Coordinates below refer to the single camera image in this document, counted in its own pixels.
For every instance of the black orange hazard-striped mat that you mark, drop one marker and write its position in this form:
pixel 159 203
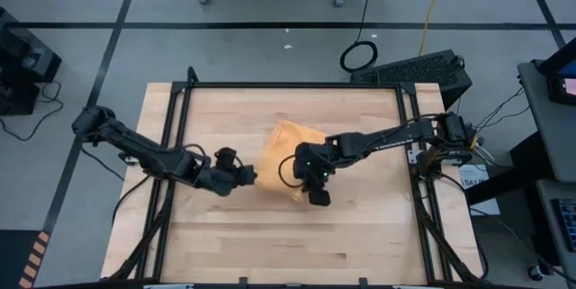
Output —
pixel 18 257

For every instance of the black caster wheel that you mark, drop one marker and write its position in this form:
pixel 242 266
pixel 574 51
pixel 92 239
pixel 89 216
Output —
pixel 535 273

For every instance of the grey cart top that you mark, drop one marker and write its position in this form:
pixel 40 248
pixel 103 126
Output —
pixel 544 136

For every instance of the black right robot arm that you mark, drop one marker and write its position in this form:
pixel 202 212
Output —
pixel 396 136

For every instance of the orange waffle-weave towel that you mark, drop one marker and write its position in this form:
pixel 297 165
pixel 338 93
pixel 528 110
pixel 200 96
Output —
pixel 279 154

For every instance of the black keyboard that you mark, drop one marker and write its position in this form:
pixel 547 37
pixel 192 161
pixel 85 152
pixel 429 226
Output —
pixel 568 223

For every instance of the white paper sheet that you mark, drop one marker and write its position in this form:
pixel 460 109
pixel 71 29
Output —
pixel 477 181

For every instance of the black equipment stack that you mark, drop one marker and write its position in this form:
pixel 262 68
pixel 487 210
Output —
pixel 22 64

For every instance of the black screen with pink display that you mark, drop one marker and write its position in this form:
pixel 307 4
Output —
pixel 562 77

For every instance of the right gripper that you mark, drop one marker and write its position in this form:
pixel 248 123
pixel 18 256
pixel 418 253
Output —
pixel 310 158

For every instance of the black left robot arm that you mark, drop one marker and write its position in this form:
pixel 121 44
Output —
pixel 135 145

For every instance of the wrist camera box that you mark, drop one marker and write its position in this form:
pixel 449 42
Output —
pixel 225 156
pixel 319 196

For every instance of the grey side table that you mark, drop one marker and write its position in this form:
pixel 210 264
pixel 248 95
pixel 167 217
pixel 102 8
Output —
pixel 546 235

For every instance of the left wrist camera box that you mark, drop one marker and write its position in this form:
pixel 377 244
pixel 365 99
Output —
pixel 225 156

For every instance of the black perforated computer tower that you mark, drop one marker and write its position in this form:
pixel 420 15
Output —
pixel 427 70

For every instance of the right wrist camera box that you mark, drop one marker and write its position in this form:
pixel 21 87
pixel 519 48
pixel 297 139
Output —
pixel 319 196

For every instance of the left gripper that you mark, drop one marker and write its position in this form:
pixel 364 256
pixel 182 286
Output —
pixel 220 181

